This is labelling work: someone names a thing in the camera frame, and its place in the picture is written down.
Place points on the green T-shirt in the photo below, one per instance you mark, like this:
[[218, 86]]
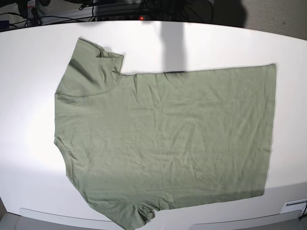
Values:
[[137, 144]]

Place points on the black power strip red light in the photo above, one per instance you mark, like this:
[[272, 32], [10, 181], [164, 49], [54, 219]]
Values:
[[137, 16]]

